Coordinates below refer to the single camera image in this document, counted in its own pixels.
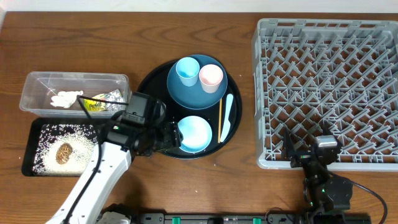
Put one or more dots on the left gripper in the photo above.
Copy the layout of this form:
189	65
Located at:
175	137

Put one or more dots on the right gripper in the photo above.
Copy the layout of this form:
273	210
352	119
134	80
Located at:
300	157

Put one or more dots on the light blue bowl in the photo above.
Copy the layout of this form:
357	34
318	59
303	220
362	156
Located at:
196	133

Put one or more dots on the yellow snack wrapper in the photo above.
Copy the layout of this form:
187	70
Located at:
114	96

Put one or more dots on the cooked white rice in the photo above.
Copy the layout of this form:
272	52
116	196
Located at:
79	159

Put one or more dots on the brown walnut shell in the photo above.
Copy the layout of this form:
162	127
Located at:
63	153

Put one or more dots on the white tissue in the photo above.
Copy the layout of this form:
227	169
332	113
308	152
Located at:
65	99

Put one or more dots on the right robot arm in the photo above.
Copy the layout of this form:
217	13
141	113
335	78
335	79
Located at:
324	192

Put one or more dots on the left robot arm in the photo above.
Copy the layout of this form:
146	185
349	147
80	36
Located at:
120	140

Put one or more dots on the grey dishwasher rack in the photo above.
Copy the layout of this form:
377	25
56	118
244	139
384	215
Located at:
344	72

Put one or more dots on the round black serving tray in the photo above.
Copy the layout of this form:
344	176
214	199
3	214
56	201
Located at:
155	84

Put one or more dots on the light blue plastic knife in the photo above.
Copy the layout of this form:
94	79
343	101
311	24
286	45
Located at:
226	124

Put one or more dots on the wooden chopstick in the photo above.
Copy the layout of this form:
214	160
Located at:
219	120

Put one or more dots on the light blue cup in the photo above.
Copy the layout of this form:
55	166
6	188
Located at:
188	69

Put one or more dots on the pink cup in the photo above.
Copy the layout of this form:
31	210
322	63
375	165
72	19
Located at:
210	77

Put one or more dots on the black rectangular tray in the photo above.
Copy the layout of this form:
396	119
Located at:
45	130

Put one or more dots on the clear plastic bin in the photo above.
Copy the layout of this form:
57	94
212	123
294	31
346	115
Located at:
39	87

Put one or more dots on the black mounting rail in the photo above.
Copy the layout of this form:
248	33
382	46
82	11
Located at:
159	218

